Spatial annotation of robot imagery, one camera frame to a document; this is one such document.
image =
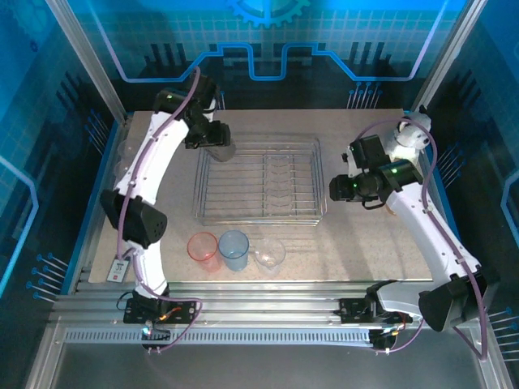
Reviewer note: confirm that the red translucent plastic cup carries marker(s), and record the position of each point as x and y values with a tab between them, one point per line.
204	253

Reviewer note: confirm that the blue translucent plastic cup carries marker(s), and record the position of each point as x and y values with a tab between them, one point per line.
234	251

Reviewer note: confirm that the smooth clear plastic cup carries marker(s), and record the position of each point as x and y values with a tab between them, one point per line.
269	259

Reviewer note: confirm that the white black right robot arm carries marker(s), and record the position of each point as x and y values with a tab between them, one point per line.
421	227

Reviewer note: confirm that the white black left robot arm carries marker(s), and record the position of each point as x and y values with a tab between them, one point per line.
154	162

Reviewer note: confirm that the grey plastic cup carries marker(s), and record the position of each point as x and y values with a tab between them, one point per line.
222	154

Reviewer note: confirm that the white plush toy dog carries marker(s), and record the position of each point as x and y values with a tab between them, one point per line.
411	135

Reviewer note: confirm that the small clear plastic cup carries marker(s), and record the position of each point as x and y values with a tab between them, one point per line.
123	149
118	167

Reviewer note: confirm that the small controller board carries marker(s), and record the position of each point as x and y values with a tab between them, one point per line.
383	339
156	333

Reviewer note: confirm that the white label card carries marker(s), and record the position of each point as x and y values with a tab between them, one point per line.
119	270

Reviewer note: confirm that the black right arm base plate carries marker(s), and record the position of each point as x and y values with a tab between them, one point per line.
350	310

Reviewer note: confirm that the aluminium frame post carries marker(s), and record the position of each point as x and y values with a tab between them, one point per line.
89	61
446	61

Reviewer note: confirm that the aluminium frame rail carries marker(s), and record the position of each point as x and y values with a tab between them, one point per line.
263	304

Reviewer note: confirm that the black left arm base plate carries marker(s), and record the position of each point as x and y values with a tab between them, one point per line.
131	312

